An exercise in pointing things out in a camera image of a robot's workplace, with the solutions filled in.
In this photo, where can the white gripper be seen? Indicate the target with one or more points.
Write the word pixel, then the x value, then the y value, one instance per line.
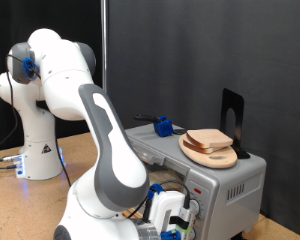
pixel 165 205

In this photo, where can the black spatula with blue block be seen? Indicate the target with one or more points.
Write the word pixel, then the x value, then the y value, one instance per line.
pixel 163 128

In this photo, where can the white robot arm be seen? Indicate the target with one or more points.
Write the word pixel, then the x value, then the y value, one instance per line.
pixel 116 150

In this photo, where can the silver oven knob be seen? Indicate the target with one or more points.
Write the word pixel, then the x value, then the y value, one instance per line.
pixel 196 208

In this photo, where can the red oven indicator light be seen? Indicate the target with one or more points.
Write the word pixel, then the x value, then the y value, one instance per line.
pixel 197 191

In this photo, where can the silver toaster oven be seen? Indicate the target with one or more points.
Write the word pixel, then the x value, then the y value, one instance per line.
pixel 230 180

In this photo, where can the round wooden board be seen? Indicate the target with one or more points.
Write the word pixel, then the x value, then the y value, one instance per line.
pixel 220 160

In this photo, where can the black metal bookend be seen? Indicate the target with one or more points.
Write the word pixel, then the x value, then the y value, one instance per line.
pixel 238 110

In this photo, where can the metal pole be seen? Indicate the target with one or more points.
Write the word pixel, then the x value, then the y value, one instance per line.
pixel 104 40

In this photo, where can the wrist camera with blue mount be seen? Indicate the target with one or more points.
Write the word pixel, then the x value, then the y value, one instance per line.
pixel 183 220

